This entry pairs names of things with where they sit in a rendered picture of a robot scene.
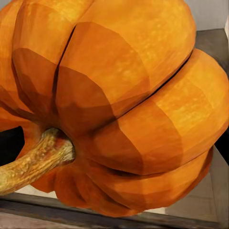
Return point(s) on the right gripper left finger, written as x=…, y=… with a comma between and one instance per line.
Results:
x=11, y=143

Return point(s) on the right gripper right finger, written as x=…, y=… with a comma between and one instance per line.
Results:
x=223, y=145

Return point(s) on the pumpkin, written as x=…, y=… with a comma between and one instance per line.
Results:
x=118, y=110

